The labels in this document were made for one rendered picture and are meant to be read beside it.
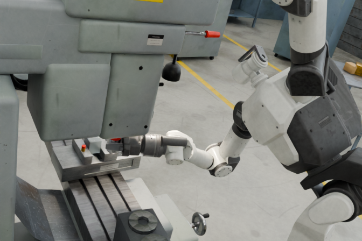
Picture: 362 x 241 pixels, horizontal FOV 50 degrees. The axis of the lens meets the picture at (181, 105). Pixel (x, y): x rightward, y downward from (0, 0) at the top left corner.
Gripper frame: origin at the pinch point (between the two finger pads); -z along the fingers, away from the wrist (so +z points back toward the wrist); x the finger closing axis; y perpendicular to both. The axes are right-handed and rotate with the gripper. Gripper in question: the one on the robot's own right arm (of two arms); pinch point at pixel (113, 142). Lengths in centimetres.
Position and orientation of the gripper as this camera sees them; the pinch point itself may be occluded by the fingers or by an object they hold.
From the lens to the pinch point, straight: 146.9
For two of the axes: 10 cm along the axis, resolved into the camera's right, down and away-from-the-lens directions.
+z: 9.6, 1.0, 2.5
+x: 1.8, 4.8, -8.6
